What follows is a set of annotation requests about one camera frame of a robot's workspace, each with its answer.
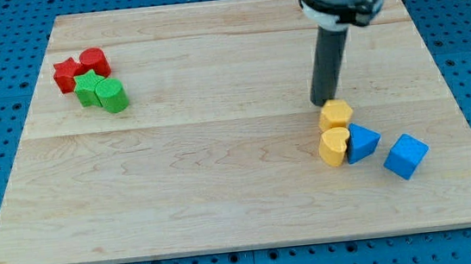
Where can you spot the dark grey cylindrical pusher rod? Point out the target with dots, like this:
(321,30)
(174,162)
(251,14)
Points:
(327,65)

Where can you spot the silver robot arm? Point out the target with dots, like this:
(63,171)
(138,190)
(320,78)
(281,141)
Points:
(334,18)

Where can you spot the light wooden board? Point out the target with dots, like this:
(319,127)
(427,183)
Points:
(218,149)

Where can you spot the yellow hexagon block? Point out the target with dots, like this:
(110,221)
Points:
(335,114)

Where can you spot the yellow heart block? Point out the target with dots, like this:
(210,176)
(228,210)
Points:
(333,146)

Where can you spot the blue triangle block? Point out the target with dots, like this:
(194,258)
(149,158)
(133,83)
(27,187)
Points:
(362,143)

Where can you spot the blue cube block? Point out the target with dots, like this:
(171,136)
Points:
(405,156)

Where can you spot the green cylinder block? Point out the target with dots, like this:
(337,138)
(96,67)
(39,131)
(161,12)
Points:
(112,95)

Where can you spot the red cylinder block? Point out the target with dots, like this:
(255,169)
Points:
(94,59)

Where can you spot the green star block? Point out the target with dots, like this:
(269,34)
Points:
(85,88)

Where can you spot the red star block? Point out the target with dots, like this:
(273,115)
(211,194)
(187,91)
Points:
(64,74)

